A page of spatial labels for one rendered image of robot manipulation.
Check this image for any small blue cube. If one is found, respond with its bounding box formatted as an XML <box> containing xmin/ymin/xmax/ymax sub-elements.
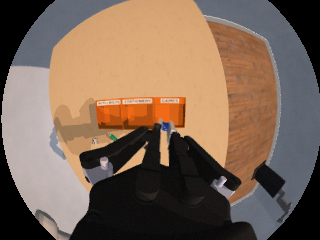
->
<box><xmin>162</xmin><ymin>122</ymin><xmax>169</xmax><ymax>131</ymax></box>

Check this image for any green aa battery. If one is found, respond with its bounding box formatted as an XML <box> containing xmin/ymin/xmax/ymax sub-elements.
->
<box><xmin>109</xmin><ymin>134</ymin><xmax>118</xmax><ymax>141</ymax></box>

